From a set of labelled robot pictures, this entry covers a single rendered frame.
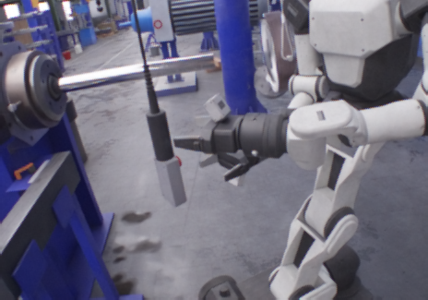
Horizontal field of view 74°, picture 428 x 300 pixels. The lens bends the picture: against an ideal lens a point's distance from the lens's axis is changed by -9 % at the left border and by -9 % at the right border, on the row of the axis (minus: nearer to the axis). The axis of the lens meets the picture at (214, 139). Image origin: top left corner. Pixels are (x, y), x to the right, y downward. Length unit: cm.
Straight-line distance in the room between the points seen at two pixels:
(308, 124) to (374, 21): 39
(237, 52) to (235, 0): 46
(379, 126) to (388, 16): 35
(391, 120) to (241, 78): 246
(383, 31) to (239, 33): 215
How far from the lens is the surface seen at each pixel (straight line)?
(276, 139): 57
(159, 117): 68
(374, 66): 91
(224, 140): 60
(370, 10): 85
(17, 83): 147
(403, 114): 61
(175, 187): 75
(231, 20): 289
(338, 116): 56
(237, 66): 295
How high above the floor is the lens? 137
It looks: 26 degrees down
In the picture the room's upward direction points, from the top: 8 degrees counter-clockwise
